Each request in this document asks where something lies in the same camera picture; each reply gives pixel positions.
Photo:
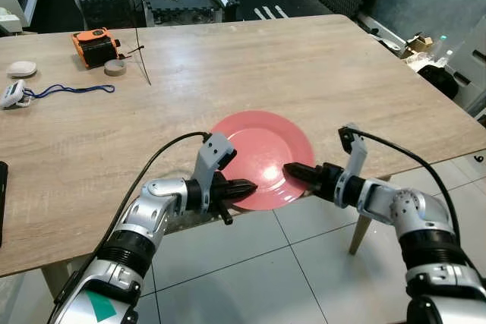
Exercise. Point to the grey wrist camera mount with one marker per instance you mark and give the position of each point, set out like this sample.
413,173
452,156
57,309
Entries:
209,158
354,161

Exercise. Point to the black bag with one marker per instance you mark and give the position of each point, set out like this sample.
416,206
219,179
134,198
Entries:
440,81

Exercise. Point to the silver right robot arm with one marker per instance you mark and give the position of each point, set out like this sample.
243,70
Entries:
425,225

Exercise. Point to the flat black object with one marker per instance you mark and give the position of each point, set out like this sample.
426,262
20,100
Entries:
2,202

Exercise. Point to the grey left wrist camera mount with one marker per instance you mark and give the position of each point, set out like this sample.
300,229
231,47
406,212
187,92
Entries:
209,158

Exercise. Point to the grey tape roll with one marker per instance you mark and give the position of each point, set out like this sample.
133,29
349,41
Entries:
115,67

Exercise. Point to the red round plate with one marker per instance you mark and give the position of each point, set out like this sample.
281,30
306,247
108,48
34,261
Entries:
266,149

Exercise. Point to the white drawer cabinet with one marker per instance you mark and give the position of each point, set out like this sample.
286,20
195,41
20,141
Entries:
472,66

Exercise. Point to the orange and black device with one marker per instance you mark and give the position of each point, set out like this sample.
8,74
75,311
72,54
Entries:
93,45

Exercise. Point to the small cardboard box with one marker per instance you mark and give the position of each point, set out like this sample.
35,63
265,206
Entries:
419,43

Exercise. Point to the white round case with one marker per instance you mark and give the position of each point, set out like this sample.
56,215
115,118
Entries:
22,69

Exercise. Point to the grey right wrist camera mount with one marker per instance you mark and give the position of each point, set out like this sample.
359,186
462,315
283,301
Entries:
354,161

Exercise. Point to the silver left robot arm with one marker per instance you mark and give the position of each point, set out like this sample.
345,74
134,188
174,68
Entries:
140,225

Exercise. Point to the black chair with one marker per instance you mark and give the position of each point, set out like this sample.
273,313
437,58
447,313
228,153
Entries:
102,7

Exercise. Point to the wooden table leg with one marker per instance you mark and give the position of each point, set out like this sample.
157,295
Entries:
366,218
55,282

